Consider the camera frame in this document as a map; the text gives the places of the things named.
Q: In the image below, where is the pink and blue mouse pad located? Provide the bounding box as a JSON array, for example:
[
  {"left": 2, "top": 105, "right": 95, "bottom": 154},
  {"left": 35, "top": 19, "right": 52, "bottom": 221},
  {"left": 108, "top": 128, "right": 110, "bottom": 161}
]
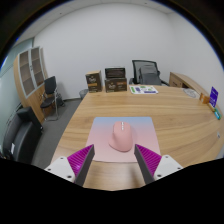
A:
[{"left": 85, "top": 116, "right": 162, "bottom": 164}]

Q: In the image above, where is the dark open cardboard box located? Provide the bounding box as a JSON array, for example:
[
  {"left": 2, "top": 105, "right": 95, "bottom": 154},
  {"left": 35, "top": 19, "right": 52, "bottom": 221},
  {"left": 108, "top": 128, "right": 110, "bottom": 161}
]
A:
[{"left": 104, "top": 66, "right": 127, "bottom": 80}]

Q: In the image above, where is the orange wooden box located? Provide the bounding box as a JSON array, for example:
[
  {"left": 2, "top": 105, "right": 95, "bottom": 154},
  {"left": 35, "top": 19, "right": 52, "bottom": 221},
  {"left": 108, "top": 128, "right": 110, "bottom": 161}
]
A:
[{"left": 199, "top": 92, "right": 211, "bottom": 105}]

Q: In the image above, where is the black leather sofa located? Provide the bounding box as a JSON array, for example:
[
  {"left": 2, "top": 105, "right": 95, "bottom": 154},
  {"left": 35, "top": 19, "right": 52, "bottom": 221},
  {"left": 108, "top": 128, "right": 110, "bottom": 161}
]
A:
[{"left": 2, "top": 106, "right": 44, "bottom": 164}]

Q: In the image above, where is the wooden shelf unit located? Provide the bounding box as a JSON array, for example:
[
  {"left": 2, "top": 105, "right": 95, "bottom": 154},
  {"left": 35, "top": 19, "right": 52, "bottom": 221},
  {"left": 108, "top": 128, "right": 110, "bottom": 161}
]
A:
[{"left": 13, "top": 46, "right": 49, "bottom": 123}]

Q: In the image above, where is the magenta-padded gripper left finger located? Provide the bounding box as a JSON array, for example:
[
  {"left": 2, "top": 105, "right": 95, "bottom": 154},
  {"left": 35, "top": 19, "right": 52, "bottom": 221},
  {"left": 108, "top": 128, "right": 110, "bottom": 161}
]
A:
[{"left": 44, "top": 144, "right": 96, "bottom": 188}]

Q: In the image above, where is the small brown cardboard box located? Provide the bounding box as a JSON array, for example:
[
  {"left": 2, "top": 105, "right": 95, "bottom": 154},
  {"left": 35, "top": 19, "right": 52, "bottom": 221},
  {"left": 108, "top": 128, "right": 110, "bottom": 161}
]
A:
[{"left": 85, "top": 70, "right": 103, "bottom": 94}]

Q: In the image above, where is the small black visitor chair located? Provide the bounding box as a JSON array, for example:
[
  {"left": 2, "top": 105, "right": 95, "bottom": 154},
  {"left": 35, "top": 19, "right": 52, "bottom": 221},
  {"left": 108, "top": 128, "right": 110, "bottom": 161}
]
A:
[{"left": 39, "top": 75, "right": 65, "bottom": 122}]

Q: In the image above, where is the pink computer mouse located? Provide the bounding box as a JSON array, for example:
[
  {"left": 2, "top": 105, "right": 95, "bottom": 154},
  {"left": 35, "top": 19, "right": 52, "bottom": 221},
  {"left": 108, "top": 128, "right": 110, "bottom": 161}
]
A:
[{"left": 108, "top": 120, "right": 137, "bottom": 153}]

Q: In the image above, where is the green box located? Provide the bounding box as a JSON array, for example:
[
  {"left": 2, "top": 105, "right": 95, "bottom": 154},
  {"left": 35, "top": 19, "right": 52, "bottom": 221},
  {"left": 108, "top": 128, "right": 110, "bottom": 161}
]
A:
[{"left": 213, "top": 107, "right": 222, "bottom": 121}]

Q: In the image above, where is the white printed paper sheet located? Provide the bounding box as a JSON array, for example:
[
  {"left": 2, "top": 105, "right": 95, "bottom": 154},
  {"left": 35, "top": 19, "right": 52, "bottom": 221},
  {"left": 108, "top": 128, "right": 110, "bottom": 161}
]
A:
[{"left": 128, "top": 84, "right": 159, "bottom": 95}]

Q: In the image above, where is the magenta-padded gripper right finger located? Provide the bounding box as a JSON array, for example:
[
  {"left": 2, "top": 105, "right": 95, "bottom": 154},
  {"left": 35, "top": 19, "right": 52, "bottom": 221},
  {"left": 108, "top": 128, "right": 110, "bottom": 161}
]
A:
[{"left": 133, "top": 143, "right": 184, "bottom": 186}]

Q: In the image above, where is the purple standing sign card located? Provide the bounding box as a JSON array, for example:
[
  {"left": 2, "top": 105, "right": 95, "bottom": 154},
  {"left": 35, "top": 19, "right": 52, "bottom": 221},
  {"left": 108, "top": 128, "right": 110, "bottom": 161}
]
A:
[{"left": 208, "top": 86, "right": 220, "bottom": 108}]

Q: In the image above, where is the black mesh office chair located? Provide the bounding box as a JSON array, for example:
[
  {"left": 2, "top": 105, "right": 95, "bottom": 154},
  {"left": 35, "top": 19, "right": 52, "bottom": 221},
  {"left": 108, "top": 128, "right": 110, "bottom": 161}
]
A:
[{"left": 129, "top": 59, "right": 169, "bottom": 86}]

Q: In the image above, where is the wooden side desk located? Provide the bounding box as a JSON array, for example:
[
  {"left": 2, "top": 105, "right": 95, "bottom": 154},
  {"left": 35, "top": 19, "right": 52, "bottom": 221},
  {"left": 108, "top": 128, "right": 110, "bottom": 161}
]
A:
[{"left": 168, "top": 71, "right": 209, "bottom": 98}]

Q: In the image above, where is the wide brown cardboard box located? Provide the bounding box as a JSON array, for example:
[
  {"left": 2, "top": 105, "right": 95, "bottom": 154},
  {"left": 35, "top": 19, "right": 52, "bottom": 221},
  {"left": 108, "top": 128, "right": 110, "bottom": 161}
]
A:
[{"left": 104, "top": 77, "right": 128, "bottom": 93}]

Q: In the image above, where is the grey waste bin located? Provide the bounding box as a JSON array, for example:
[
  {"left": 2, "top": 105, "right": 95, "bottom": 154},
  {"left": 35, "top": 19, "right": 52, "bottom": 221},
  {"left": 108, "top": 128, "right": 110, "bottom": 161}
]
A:
[{"left": 78, "top": 88, "right": 89, "bottom": 100}]

